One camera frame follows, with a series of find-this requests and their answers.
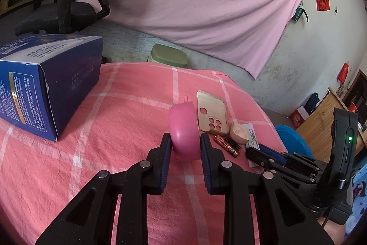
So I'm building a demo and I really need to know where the pink round plastic object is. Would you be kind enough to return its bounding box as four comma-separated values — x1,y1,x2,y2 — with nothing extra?
168,96,200,161

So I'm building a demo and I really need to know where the white paper slip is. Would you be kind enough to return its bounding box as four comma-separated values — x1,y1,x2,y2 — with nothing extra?
241,123,260,150

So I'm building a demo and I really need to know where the blue plastic basin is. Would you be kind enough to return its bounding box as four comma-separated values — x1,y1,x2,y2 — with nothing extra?
275,124,314,159

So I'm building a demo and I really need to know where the black orange battery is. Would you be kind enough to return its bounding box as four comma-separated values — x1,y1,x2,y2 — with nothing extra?
214,135,241,158

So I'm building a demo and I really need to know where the beige small shell piece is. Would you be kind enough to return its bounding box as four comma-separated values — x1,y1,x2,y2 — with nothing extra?
230,123,249,145

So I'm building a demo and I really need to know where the wooden cabinet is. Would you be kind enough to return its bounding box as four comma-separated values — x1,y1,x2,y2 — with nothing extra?
296,87,364,162

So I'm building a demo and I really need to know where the pink checked tablecloth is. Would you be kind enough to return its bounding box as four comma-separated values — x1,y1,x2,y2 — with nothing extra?
1,63,285,244

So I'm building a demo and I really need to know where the green plastic stool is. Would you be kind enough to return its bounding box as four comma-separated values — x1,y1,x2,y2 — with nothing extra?
147,44,189,68

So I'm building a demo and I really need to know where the green hanging pouch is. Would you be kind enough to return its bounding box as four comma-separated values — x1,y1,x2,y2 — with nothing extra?
292,1,309,22

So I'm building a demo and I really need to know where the blue cardboard box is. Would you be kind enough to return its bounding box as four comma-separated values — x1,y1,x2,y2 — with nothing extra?
1,34,103,141

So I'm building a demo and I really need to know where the black office chair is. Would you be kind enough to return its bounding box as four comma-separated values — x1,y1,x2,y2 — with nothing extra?
14,0,110,36

